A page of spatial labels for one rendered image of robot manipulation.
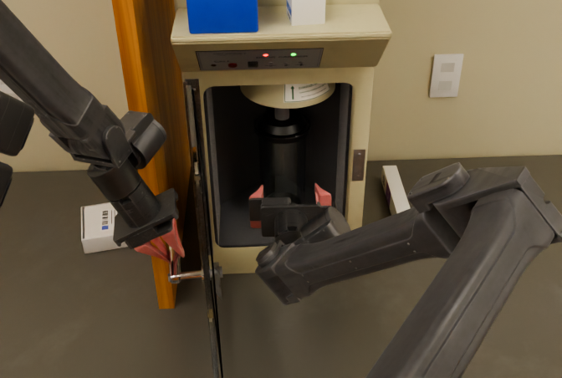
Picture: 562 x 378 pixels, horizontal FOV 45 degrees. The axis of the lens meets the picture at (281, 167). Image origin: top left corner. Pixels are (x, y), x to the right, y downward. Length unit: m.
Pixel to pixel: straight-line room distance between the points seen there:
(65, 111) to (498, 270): 0.53
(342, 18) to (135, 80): 0.33
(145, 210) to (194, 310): 0.40
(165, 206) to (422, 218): 0.42
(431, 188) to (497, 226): 0.11
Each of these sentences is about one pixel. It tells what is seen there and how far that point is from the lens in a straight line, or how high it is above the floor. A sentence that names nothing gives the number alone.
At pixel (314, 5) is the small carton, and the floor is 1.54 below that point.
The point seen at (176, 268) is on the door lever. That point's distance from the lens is 1.03.
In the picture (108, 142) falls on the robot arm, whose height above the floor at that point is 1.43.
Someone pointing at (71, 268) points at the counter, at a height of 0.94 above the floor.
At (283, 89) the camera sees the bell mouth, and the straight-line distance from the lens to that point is 1.19.
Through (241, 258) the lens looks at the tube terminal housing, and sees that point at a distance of 1.38.
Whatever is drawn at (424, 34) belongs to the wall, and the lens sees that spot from 1.63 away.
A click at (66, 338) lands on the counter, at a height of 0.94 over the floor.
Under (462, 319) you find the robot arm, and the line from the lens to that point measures 0.57.
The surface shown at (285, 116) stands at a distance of 1.27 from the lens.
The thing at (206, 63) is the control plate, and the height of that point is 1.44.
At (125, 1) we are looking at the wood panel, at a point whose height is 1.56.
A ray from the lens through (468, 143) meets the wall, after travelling 1.81.
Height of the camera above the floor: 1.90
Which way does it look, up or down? 34 degrees down
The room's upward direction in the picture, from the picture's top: 1 degrees counter-clockwise
